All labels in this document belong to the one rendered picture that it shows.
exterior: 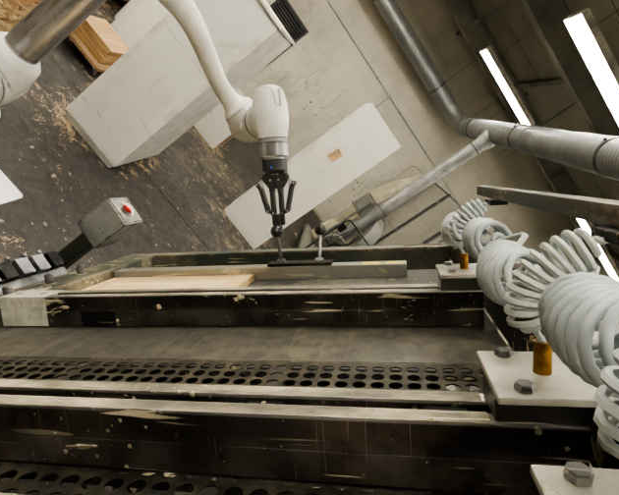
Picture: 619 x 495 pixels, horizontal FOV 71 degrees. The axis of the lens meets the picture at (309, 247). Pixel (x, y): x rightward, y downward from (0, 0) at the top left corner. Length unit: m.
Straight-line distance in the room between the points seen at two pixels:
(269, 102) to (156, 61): 2.41
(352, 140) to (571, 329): 4.63
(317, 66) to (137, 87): 5.99
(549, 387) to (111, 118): 3.64
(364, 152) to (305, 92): 4.57
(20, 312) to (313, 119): 8.41
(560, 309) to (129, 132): 3.60
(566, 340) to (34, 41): 1.52
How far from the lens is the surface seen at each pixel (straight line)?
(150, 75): 3.69
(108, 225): 1.79
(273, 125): 1.31
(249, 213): 5.13
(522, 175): 10.07
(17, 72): 1.63
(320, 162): 4.92
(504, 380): 0.44
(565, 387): 0.45
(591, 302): 0.32
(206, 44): 1.35
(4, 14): 3.14
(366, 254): 1.54
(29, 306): 1.21
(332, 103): 9.27
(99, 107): 3.87
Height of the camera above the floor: 1.82
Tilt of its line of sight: 14 degrees down
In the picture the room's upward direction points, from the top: 56 degrees clockwise
